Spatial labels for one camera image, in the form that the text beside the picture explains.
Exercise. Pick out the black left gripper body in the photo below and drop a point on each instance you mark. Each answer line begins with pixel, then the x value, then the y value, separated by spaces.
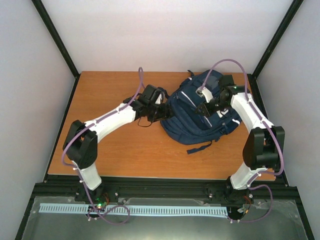
pixel 160 115

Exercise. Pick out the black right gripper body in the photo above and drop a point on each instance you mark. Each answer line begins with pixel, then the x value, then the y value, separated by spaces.
pixel 215 108

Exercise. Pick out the navy blue student backpack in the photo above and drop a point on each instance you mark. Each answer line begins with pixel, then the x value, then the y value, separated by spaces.
pixel 188 127

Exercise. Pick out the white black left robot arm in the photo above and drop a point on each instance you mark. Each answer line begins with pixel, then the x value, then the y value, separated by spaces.
pixel 80 148

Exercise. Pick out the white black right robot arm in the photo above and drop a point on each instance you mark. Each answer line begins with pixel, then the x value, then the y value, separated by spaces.
pixel 263 150

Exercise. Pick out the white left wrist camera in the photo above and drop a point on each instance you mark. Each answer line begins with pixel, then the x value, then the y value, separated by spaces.
pixel 161 96

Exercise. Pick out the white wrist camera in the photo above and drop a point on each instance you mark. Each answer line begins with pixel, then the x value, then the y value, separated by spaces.
pixel 161 96
pixel 203 92

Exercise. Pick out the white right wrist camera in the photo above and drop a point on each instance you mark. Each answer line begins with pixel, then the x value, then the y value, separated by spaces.
pixel 203 92

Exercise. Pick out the black right frame post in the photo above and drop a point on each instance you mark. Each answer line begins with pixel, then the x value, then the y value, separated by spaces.
pixel 277 36

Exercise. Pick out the black frame post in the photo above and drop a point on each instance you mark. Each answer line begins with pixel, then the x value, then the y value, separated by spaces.
pixel 46 19
pixel 277 36

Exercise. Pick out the light blue slotted cable duct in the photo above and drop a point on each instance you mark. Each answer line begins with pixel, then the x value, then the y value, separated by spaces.
pixel 136 210

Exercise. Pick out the black aluminium frame rail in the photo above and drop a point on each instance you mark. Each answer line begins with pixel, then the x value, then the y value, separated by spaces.
pixel 113 189

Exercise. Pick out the black left frame post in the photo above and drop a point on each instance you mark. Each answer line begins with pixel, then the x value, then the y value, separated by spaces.
pixel 46 19

